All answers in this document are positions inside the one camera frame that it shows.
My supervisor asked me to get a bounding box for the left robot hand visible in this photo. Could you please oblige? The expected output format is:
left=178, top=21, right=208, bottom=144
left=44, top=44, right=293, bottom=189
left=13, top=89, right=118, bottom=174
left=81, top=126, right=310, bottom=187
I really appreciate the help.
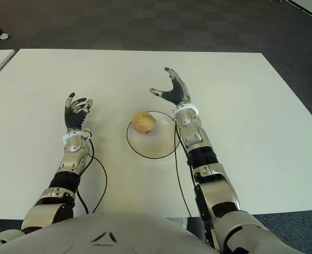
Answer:
left=64, top=92, right=94, bottom=132

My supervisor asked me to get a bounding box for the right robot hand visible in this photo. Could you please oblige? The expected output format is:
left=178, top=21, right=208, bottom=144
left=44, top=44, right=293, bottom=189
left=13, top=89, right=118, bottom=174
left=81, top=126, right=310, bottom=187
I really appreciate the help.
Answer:
left=149, top=67, right=192, bottom=107

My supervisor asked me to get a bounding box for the yellow-red apple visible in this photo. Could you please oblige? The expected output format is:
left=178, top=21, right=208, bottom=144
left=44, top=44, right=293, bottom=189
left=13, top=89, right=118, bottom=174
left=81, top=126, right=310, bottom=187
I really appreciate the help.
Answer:
left=131, top=111, right=157, bottom=134

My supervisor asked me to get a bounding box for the white plate black rim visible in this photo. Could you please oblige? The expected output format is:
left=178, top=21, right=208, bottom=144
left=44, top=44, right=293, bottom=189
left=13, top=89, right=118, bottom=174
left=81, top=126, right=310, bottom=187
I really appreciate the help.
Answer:
left=126, top=110, right=182, bottom=159

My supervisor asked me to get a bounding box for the grey robot torso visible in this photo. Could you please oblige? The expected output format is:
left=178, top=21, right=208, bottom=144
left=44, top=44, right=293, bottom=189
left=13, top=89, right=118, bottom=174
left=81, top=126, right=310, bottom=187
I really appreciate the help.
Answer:
left=0, top=211, right=220, bottom=254

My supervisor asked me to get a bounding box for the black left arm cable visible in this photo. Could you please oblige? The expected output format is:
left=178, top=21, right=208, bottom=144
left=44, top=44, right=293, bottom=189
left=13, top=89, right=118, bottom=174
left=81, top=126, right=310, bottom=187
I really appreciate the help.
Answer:
left=76, top=139, right=108, bottom=214

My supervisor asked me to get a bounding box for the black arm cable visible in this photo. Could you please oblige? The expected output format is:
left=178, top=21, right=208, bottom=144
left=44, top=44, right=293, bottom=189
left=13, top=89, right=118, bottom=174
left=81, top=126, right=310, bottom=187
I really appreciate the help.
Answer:
left=173, top=120, right=193, bottom=219
left=76, top=139, right=108, bottom=214

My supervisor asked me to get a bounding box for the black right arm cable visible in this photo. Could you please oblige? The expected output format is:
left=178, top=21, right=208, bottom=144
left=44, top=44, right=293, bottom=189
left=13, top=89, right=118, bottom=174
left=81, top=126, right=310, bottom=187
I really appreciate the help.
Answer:
left=173, top=120, right=193, bottom=219

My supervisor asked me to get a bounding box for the black support frame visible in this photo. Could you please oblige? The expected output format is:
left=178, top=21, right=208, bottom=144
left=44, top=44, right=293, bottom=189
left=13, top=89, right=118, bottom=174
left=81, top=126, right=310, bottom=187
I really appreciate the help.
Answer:
left=187, top=216, right=207, bottom=239

